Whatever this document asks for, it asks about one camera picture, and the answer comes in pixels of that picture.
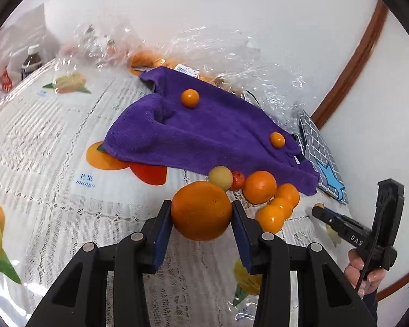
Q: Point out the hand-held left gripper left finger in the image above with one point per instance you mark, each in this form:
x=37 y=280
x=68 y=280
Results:
x=161 y=236

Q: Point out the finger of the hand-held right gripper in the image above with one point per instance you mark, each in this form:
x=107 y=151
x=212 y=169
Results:
x=340 y=224

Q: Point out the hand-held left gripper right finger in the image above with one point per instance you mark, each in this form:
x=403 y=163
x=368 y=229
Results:
x=240 y=236

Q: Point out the small orange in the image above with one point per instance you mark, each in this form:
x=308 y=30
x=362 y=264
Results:
x=283 y=206
x=270 y=218
x=277 y=140
x=289 y=193
x=190 y=98

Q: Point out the large orange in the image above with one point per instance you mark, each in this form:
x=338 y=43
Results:
x=201 y=211

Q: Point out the medium orange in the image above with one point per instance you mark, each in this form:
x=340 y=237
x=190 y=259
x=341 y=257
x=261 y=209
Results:
x=259 y=186

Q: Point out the small red fruit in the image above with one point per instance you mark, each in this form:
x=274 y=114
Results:
x=239 y=180

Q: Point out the yellow-green round fruit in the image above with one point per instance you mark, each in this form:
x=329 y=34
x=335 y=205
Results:
x=220 y=177

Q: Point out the person's right forearm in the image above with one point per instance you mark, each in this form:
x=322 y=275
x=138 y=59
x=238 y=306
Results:
x=370 y=308

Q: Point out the person's right hand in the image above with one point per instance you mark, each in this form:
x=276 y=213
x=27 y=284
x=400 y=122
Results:
x=356 y=269

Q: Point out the purple towel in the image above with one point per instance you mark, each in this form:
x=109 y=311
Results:
x=204 y=133

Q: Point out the fruit print tablecloth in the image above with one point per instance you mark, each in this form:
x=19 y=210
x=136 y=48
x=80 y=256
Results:
x=47 y=136

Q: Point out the clear bag of small oranges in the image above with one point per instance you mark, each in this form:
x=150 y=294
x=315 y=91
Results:
x=225 y=58

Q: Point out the crumpled clear plastic bag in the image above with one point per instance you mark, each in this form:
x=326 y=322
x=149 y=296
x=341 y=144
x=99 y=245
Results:
x=95 y=42

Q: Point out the dark bottle with white cap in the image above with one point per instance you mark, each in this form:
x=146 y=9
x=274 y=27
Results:
x=31 y=63

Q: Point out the red and white packet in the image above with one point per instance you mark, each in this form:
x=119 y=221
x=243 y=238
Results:
x=5 y=81

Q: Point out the white plastic bag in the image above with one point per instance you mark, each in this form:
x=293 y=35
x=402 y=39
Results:
x=24 y=30

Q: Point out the brown wooden wall trim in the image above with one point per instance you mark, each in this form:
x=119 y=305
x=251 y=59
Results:
x=395 y=286
x=358 y=58

